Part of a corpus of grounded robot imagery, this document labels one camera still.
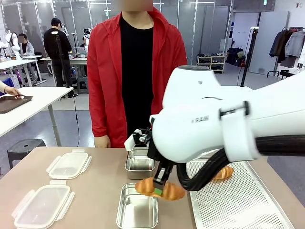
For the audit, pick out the coat rack with clothes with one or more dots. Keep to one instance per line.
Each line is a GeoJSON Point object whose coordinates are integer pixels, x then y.
{"type": "Point", "coordinates": [288, 45]}

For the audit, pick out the person's right hand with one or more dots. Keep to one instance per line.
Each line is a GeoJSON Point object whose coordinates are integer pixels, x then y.
{"type": "Point", "coordinates": [102, 142]}

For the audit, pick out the bystander's hand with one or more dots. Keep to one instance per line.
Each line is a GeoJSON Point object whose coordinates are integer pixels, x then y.
{"type": "Point", "coordinates": [13, 91]}

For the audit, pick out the white rounded table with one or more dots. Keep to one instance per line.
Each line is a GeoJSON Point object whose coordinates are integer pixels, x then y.
{"type": "Point", "coordinates": [245, 88]}

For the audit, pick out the wooden shoe rack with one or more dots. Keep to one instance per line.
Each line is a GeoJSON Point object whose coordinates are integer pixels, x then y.
{"type": "Point", "coordinates": [212, 62]}

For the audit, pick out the blue chair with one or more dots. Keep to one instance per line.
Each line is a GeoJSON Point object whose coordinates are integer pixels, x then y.
{"type": "Point", "coordinates": [7, 82]}

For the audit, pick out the grey background stool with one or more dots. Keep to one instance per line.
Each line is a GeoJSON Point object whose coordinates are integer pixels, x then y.
{"type": "Point", "coordinates": [82, 84]}

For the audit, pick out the white background desk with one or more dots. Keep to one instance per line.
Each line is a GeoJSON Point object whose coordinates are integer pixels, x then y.
{"type": "Point", "coordinates": [21, 63]}

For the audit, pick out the black plastic stool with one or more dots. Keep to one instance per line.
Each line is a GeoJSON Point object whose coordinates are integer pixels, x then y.
{"type": "Point", "coordinates": [26, 149]}

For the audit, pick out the perforated metal baking tray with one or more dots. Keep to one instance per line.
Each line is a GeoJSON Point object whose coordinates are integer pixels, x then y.
{"type": "Point", "coordinates": [238, 205]}

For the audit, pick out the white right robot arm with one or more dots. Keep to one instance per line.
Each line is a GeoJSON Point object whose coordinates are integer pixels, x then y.
{"type": "Point", "coordinates": [214, 114]}

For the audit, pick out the thin black tripod pole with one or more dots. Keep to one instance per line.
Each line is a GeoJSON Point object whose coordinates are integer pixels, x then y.
{"type": "Point", "coordinates": [62, 64]}

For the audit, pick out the white table with grey leg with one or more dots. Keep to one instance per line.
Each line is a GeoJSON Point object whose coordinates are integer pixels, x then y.
{"type": "Point", "coordinates": [45, 100]}

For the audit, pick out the small clear plastic lid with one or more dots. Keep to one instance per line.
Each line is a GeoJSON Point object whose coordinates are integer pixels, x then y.
{"type": "Point", "coordinates": [70, 164]}

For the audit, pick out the small steel container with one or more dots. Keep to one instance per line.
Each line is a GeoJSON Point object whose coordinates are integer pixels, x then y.
{"type": "Point", "coordinates": [139, 167]}

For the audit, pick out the large clear plastic lid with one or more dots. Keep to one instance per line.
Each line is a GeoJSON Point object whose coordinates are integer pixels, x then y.
{"type": "Point", "coordinates": [43, 205]}

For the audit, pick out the white humanoid robot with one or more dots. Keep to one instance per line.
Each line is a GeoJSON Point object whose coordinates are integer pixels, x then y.
{"type": "Point", "coordinates": [13, 43]}

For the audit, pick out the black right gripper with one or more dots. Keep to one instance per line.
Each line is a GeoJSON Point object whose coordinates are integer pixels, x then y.
{"type": "Point", "coordinates": [152, 152]}

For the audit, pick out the golden croissant bread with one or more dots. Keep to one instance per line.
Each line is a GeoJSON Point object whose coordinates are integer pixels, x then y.
{"type": "Point", "coordinates": [145, 186]}
{"type": "Point", "coordinates": [224, 173]}

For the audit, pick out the black camera pole white head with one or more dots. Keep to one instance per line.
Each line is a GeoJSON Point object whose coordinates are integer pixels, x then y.
{"type": "Point", "coordinates": [249, 55]}

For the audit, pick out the black bags pile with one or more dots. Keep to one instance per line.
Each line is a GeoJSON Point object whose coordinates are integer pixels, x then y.
{"type": "Point", "coordinates": [234, 56]}

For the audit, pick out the seated person in grey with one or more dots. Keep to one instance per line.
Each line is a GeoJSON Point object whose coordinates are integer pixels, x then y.
{"type": "Point", "coordinates": [26, 47]}

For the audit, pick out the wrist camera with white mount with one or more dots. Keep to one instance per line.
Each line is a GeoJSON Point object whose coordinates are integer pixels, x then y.
{"type": "Point", "coordinates": [140, 138]}

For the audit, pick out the brown serving tray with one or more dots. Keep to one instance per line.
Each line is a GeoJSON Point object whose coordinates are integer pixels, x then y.
{"type": "Point", "coordinates": [12, 103]}

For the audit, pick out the standing person in black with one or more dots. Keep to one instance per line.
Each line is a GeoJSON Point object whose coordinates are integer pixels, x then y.
{"type": "Point", "coordinates": [56, 47]}

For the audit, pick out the person in red jacket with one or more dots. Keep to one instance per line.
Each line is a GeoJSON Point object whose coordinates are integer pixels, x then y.
{"type": "Point", "coordinates": [107, 83]}

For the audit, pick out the large steel container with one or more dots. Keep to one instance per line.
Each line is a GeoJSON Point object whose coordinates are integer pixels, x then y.
{"type": "Point", "coordinates": [135, 210]}

